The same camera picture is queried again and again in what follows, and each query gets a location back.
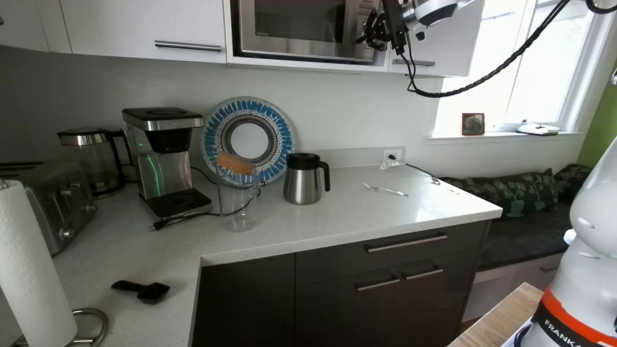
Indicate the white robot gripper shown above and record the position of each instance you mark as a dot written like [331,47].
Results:
[420,14]

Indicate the stainless microwave oven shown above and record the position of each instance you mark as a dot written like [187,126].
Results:
[302,29]

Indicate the black handheld scraper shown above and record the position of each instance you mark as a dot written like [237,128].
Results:
[148,293]

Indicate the white wall outlet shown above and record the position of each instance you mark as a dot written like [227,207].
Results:
[391,157]

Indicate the dark lower cabinet unit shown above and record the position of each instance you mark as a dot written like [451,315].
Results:
[308,299]

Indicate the black steel coffee maker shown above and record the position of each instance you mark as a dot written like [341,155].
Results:
[160,141]

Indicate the stainless toaster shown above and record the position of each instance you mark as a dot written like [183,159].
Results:
[59,197]

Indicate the small dark picture frame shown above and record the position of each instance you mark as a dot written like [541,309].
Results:
[472,124]

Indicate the short silver door handle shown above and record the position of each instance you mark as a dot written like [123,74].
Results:
[362,288]

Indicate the dark patterned bench cushion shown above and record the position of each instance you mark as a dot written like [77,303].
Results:
[528,191]

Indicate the white paper towel roll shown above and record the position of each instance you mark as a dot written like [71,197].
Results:
[30,286]

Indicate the blue white decorative plate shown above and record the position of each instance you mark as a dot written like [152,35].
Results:
[252,130]

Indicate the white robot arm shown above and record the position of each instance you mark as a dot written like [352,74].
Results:
[578,307]

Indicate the clear drinking glass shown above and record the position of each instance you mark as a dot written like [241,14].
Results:
[237,209]

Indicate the steel thermal carafe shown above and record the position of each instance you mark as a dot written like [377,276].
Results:
[304,180]

